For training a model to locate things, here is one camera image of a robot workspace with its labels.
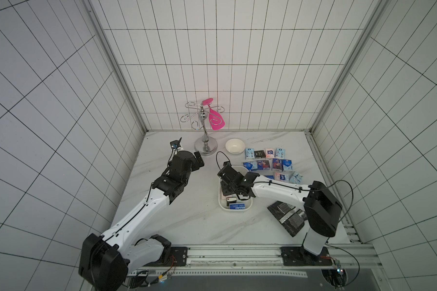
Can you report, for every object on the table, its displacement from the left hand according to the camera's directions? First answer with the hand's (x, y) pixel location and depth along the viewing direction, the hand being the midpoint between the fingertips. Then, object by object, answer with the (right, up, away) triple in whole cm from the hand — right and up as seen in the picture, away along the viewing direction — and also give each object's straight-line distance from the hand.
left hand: (189, 158), depth 81 cm
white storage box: (+26, -22, +1) cm, 34 cm away
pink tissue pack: (+48, -11, +14) cm, 51 cm away
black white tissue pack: (+19, -20, +2) cm, 28 cm away
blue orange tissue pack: (+47, -5, +20) cm, 51 cm away
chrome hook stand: (+4, +6, +29) cm, 30 cm away
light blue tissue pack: (+32, +1, +25) cm, 41 cm away
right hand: (+14, -15, +6) cm, 21 cm away
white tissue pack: (+55, -12, +14) cm, 58 cm away
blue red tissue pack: (+38, -5, +20) cm, 43 cm away
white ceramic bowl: (+23, +5, +26) cm, 35 cm away
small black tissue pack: (+38, +1, +25) cm, 45 cm away
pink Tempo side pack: (+43, +2, +23) cm, 49 cm away
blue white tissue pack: (+32, -6, +18) cm, 37 cm away
